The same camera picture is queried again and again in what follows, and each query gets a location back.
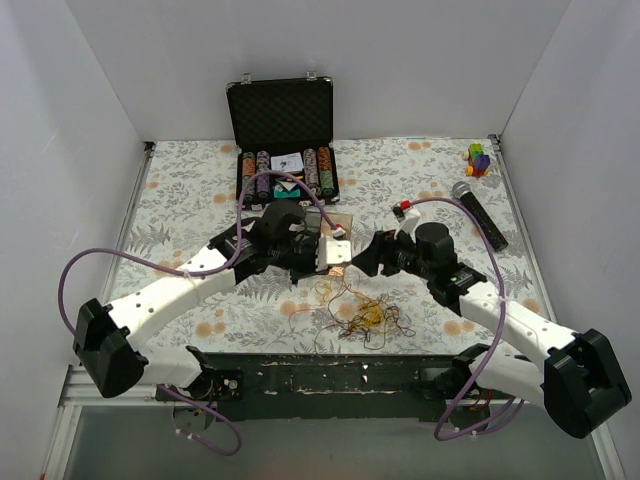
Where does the yellow wire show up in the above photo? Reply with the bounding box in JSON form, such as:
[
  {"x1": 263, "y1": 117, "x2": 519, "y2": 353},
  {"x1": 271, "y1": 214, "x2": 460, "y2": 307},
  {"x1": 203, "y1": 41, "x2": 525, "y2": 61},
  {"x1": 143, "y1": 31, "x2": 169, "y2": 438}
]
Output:
[{"x1": 314, "y1": 269, "x2": 401, "y2": 336}]

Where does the black handheld microphone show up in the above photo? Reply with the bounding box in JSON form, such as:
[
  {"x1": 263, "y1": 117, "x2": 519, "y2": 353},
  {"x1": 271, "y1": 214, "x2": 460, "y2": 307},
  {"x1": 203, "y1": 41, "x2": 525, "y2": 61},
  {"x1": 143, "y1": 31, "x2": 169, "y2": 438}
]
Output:
[{"x1": 452, "y1": 181, "x2": 509, "y2": 252}]

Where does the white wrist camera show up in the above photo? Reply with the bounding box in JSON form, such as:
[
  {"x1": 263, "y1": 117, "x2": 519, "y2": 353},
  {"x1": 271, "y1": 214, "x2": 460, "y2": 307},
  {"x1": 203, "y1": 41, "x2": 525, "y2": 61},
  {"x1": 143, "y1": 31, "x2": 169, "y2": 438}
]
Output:
[
  {"x1": 392, "y1": 200, "x2": 421, "y2": 239},
  {"x1": 316, "y1": 236, "x2": 352, "y2": 272}
]

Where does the orange green chip row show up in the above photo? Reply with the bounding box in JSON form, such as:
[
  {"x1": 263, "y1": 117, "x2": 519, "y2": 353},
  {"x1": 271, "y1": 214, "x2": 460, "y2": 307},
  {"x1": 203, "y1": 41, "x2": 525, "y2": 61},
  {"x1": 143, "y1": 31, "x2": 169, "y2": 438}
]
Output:
[{"x1": 317, "y1": 147, "x2": 335, "y2": 196}]

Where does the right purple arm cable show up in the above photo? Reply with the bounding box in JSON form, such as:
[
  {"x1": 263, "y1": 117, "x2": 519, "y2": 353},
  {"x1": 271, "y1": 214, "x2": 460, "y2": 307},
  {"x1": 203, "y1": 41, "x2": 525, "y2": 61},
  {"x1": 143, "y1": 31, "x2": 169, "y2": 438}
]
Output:
[{"x1": 404, "y1": 196, "x2": 524, "y2": 441}]

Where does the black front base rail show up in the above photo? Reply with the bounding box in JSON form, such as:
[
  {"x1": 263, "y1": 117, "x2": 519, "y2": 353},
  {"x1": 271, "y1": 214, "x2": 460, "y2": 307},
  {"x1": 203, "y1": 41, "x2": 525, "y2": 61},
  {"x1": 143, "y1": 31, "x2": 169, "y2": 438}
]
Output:
[{"x1": 134, "y1": 351, "x2": 491, "y2": 422}]

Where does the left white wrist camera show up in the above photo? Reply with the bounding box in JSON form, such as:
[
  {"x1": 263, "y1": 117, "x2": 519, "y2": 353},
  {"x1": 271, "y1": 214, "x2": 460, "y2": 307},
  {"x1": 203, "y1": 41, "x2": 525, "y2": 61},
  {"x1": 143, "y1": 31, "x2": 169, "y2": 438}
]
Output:
[{"x1": 316, "y1": 236, "x2": 352, "y2": 272}]

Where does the teal card box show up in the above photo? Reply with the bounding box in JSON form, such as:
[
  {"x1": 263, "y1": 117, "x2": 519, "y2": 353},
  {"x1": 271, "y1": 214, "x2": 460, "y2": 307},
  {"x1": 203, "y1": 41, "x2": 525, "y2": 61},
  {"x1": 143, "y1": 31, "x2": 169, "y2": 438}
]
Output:
[{"x1": 273, "y1": 180, "x2": 301, "y2": 199}]

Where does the colourful toy block train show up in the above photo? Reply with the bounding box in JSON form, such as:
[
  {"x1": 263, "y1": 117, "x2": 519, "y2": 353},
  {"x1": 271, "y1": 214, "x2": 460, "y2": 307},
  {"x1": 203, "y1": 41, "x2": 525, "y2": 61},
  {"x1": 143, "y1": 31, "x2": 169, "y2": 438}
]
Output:
[{"x1": 462, "y1": 143, "x2": 491, "y2": 178}]

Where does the grey poker chip row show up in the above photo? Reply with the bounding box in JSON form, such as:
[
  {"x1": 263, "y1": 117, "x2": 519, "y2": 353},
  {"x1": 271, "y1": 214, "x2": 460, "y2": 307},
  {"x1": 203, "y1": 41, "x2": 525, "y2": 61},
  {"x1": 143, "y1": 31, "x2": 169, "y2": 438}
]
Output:
[{"x1": 303, "y1": 148, "x2": 320, "y2": 195}]

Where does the purple poker chip row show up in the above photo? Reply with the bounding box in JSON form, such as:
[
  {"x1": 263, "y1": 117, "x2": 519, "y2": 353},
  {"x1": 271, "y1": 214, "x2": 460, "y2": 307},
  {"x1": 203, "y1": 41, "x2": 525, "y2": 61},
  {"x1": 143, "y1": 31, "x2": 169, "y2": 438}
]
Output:
[{"x1": 256, "y1": 150, "x2": 270, "y2": 200}]

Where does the white playing card deck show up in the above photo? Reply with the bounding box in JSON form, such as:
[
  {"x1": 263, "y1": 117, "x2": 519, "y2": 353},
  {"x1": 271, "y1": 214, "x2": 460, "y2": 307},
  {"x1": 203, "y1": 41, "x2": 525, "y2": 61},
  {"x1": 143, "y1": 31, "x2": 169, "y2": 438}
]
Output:
[{"x1": 270, "y1": 152, "x2": 305, "y2": 174}]

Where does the clear plastic organizer box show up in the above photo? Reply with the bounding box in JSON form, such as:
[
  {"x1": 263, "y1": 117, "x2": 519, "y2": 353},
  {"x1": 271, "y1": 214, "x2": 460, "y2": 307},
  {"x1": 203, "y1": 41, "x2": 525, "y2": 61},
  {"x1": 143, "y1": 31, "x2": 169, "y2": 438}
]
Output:
[{"x1": 297, "y1": 209, "x2": 353, "y2": 242}]

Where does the black poker chip case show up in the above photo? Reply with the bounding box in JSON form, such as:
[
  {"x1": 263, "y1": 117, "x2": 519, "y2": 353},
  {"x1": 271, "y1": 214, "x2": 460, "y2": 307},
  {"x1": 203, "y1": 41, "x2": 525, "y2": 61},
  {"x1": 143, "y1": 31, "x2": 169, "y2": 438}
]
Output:
[{"x1": 226, "y1": 71, "x2": 340, "y2": 210}]

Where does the dark brown thin wire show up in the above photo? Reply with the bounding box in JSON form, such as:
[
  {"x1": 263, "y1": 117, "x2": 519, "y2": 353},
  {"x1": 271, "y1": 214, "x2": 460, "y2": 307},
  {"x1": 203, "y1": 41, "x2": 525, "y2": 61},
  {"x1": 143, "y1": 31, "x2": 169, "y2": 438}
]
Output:
[{"x1": 294, "y1": 284, "x2": 417, "y2": 353}]

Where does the orange poker chip row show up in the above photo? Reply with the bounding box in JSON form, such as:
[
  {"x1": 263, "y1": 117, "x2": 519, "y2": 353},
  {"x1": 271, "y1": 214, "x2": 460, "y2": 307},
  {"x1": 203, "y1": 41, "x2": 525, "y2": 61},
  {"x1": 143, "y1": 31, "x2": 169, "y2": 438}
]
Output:
[{"x1": 242, "y1": 152, "x2": 256, "y2": 201}]

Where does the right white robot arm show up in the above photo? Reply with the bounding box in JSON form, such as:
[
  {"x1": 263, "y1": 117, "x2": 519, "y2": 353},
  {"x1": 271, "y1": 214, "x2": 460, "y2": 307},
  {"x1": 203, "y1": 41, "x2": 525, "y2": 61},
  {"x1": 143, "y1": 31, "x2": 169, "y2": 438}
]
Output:
[{"x1": 352, "y1": 222, "x2": 632, "y2": 438}]

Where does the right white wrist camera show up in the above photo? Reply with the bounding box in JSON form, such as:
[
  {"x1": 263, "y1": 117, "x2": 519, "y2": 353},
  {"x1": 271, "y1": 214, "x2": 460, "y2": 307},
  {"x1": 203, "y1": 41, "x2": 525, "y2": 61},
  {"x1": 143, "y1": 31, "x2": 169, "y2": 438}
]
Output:
[{"x1": 392, "y1": 200, "x2": 421, "y2": 239}]

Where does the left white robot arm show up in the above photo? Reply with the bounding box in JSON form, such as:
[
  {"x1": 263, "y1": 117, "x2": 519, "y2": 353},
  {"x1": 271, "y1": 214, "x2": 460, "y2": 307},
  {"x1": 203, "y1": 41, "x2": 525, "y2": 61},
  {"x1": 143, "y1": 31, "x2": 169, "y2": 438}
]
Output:
[{"x1": 74, "y1": 200, "x2": 349, "y2": 400}]

